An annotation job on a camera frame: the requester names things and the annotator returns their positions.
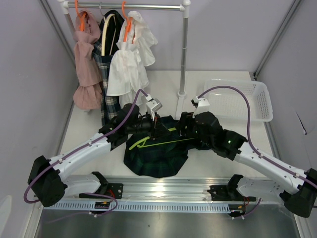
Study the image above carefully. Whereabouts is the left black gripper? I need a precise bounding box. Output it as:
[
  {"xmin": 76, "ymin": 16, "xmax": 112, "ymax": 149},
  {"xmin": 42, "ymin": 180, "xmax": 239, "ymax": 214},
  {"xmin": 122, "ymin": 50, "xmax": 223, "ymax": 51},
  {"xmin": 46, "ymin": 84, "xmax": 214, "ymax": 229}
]
[{"xmin": 126, "ymin": 111, "xmax": 170, "ymax": 140}]

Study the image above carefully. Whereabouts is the green plastic hanger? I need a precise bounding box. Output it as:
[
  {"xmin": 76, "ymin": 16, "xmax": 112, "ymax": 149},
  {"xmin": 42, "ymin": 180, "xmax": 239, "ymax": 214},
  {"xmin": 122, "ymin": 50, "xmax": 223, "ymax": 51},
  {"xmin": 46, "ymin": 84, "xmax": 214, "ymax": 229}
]
[{"xmin": 128, "ymin": 136, "xmax": 194, "ymax": 151}]

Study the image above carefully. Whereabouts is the green plaid skirt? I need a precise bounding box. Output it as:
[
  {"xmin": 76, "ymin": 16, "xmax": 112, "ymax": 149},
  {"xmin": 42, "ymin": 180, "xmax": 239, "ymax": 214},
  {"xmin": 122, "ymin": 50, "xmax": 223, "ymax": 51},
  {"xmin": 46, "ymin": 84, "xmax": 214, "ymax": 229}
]
[{"xmin": 123, "ymin": 116, "xmax": 209, "ymax": 178}]

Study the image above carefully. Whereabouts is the white ruffled skirt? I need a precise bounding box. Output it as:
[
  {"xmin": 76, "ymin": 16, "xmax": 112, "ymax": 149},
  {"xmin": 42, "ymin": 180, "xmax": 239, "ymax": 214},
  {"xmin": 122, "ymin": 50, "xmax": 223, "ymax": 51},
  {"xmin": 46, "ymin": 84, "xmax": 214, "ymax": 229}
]
[{"xmin": 107, "ymin": 11, "xmax": 158, "ymax": 107}]

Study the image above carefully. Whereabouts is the orange plastic hanger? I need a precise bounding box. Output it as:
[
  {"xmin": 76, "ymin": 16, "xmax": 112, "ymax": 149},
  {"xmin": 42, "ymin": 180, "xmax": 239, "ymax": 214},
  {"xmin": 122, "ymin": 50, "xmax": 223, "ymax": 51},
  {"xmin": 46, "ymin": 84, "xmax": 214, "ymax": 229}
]
[{"xmin": 121, "ymin": 1, "xmax": 132, "ymax": 42}]

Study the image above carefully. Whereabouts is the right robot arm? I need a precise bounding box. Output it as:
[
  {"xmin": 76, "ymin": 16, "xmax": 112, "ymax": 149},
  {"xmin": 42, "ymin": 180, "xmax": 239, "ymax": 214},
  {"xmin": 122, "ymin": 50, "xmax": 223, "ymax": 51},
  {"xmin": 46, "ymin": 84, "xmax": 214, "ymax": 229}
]
[{"xmin": 176, "ymin": 112, "xmax": 317, "ymax": 218}]

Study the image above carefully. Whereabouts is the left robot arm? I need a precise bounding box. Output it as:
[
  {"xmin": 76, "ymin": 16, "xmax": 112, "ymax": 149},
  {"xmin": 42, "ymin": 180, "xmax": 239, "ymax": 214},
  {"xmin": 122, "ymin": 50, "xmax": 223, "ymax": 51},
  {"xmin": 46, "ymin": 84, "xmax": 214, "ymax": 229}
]
[{"xmin": 27, "ymin": 99, "xmax": 169, "ymax": 207}]

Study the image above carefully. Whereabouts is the pink skirt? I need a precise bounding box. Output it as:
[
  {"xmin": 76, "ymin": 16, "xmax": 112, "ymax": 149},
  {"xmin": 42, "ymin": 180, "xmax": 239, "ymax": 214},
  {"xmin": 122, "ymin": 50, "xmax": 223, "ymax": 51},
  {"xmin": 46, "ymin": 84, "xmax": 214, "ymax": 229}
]
[{"xmin": 73, "ymin": 10, "xmax": 102, "ymax": 110}]

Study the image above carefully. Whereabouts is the navy plaid skirt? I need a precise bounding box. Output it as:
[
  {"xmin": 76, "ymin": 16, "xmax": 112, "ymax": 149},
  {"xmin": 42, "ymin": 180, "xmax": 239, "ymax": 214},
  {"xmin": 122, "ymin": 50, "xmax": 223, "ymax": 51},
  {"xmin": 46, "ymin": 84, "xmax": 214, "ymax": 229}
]
[{"xmin": 93, "ymin": 10, "xmax": 124, "ymax": 125}]

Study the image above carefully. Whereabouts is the cream plastic hanger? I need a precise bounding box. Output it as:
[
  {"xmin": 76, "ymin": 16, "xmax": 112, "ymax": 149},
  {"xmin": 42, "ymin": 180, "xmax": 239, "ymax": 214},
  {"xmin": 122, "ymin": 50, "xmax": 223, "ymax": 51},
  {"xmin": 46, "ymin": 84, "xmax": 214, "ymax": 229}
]
[{"xmin": 102, "ymin": 13, "xmax": 120, "ymax": 56}]

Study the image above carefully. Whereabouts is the orange hanger with pink skirt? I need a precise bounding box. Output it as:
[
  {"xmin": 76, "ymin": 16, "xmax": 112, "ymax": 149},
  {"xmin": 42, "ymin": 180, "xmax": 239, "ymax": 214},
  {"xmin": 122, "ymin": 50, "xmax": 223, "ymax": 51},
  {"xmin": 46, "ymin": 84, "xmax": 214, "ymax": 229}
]
[{"xmin": 75, "ymin": 0, "xmax": 87, "ymax": 32}]

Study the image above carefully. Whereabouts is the white plastic basket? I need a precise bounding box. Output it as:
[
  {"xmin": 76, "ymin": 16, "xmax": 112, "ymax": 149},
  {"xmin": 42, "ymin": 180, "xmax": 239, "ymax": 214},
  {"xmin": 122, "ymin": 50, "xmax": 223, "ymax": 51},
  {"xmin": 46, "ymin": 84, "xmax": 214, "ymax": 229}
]
[{"xmin": 204, "ymin": 79, "xmax": 273, "ymax": 122}]

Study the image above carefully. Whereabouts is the metal clothes rack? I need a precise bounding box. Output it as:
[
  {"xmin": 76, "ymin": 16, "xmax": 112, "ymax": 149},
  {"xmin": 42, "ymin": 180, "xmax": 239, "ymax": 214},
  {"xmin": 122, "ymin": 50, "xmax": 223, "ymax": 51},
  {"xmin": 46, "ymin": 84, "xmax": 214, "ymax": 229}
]
[{"xmin": 58, "ymin": 0, "xmax": 191, "ymax": 119}]

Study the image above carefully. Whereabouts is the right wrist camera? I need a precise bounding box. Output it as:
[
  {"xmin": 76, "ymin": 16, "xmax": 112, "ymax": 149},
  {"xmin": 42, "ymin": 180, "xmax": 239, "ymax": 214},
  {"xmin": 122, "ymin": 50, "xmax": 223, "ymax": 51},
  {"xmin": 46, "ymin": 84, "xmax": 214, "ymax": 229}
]
[{"xmin": 191, "ymin": 96, "xmax": 210, "ymax": 118}]

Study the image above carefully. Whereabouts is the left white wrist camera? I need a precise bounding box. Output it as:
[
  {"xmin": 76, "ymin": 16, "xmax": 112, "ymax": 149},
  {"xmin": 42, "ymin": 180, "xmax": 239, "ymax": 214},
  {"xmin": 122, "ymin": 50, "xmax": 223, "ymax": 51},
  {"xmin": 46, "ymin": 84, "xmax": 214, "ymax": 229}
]
[{"xmin": 145, "ymin": 94, "xmax": 162, "ymax": 121}]

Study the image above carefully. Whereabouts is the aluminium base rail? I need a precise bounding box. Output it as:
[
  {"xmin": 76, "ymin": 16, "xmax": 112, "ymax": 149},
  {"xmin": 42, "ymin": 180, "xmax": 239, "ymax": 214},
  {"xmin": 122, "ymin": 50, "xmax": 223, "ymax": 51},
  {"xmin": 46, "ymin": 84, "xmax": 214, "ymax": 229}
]
[{"xmin": 56, "ymin": 175, "xmax": 288, "ymax": 204}]

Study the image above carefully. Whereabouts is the left black mount plate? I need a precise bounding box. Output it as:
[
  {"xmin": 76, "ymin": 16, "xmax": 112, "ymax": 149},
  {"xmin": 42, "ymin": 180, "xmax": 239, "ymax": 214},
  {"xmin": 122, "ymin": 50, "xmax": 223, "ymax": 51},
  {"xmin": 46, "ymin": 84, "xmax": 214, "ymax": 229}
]
[{"xmin": 94, "ymin": 183, "xmax": 123, "ymax": 199}]

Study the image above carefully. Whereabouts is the black mount plate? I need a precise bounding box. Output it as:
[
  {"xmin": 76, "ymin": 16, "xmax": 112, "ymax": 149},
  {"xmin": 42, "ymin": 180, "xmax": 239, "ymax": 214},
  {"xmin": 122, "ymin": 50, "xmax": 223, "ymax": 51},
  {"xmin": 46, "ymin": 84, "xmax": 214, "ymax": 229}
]
[
  {"xmin": 207, "ymin": 185, "xmax": 256, "ymax": 202},
  {"xmin": 94, "ymin": 183, "xmax": 123, "ymax": 199}
]

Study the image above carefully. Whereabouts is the right black mount plate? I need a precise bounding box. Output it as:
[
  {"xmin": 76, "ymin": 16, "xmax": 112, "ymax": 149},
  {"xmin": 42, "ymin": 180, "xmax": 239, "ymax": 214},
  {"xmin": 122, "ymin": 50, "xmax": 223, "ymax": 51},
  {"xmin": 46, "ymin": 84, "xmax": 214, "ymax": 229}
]
[{"xmin": 207, "ymin": 185, "xmax": 256, "ymax": 202}]

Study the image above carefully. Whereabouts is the slotted cable duct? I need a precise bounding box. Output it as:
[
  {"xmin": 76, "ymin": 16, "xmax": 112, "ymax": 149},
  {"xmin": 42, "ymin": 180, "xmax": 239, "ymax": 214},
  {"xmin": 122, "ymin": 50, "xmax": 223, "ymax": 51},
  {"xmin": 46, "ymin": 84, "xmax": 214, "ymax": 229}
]
[{"xmin": 48, "ymin": 200, "xmax": 231, "ymax": 214}]

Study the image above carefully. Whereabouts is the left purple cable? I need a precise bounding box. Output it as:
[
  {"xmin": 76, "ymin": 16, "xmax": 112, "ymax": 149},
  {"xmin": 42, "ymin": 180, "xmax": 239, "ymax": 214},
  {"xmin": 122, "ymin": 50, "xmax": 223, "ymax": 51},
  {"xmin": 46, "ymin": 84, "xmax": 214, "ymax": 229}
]
[{"xmin": 23, "ymin": 89, "xmax": 152, "ymax": 204}]

